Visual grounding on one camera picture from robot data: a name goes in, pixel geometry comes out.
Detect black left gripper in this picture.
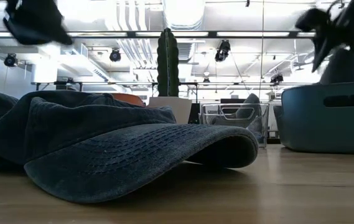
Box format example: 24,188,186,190
2,0,73,46

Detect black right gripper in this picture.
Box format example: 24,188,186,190
294,8,354,73

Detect white ceiling box unit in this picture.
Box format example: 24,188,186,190
30,60,58,84

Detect black ceiling spotlight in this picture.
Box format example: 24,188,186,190
3,53,19,68
269,73,285,85
214,39,231,63
109,48,122,63

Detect blue plastic bin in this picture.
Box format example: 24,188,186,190
276,81,354,156

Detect orange plastic bin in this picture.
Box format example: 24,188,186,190
111,92,147,108

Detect clear plastic bin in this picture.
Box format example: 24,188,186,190
198,102,270,149

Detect tall green cactus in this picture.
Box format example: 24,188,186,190
156,27,180,98

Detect thin vertical cable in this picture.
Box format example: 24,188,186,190
259,0,265,100

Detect silver round ventilation duct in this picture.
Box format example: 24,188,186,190
162,0,207,31

